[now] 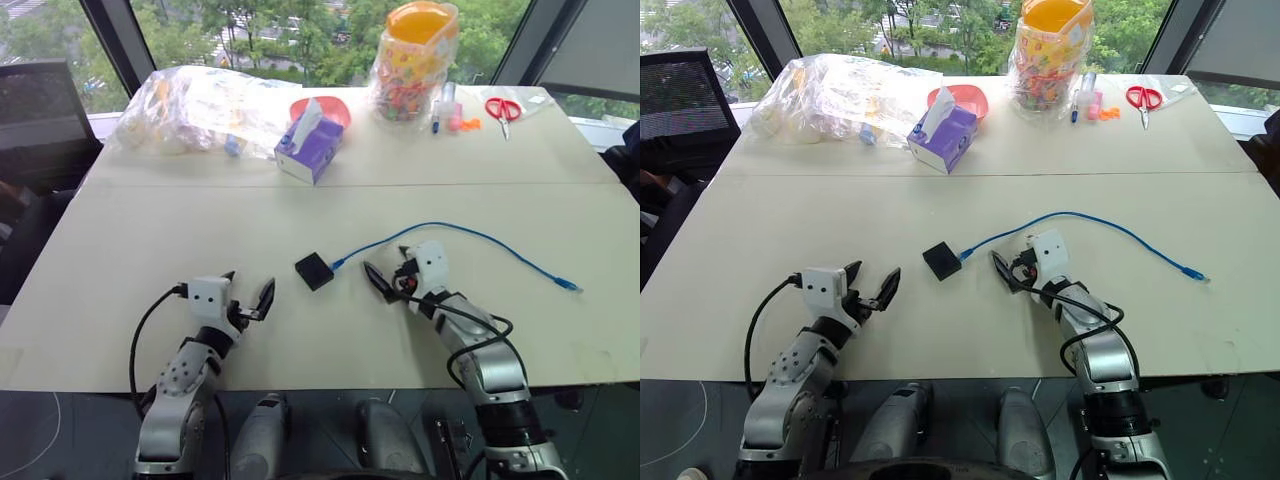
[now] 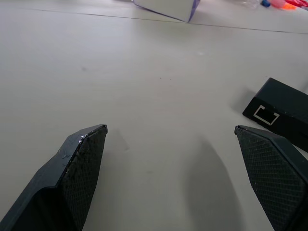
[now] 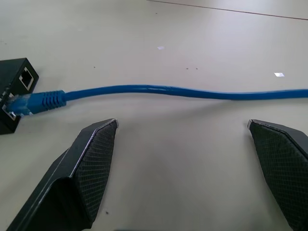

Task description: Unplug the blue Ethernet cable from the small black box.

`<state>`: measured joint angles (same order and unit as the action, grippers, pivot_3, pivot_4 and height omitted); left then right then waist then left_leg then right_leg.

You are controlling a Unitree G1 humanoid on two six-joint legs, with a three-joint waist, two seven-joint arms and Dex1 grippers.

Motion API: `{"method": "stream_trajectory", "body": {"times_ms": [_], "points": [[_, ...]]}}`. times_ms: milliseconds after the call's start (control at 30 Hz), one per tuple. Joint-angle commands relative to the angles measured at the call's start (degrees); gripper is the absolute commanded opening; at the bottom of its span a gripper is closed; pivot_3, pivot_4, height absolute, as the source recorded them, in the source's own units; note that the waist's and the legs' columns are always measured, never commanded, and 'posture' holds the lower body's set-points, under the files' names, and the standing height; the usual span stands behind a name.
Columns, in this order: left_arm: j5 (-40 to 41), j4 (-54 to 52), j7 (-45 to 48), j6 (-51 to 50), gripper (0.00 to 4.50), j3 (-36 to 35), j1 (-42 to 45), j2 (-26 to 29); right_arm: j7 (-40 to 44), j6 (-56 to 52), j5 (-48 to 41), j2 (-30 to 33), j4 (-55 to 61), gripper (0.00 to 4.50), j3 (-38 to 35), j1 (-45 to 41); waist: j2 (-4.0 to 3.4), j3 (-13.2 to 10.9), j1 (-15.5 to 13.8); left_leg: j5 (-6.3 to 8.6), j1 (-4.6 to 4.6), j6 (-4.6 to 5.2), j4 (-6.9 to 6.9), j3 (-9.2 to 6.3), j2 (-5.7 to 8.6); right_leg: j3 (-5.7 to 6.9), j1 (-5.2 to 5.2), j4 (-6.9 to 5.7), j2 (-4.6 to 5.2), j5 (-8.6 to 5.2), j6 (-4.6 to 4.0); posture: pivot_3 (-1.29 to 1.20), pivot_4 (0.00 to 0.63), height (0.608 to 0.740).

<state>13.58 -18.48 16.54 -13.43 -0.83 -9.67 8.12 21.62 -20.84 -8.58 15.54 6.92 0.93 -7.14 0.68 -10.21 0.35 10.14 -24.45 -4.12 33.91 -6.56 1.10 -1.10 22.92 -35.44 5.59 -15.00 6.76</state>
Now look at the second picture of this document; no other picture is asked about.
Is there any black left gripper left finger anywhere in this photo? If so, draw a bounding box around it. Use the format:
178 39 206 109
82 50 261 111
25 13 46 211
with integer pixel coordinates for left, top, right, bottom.
0 124 108 231

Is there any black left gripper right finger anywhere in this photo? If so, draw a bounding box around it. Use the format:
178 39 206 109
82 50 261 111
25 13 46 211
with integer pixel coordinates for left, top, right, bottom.
234 125 308 231

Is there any black box with white outline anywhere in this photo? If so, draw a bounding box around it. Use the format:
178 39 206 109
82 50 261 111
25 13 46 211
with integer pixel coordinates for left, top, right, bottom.
242 77 308 153

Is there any clear plastic bottle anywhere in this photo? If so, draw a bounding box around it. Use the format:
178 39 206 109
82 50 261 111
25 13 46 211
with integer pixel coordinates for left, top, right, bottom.
242 0 263 10

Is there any orange and red toy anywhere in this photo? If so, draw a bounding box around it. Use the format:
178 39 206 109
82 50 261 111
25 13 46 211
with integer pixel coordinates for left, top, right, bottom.
282 0 308 12

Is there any white box with purple edges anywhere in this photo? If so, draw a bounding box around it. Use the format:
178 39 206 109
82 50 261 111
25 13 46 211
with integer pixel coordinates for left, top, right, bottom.
131 0 201 23

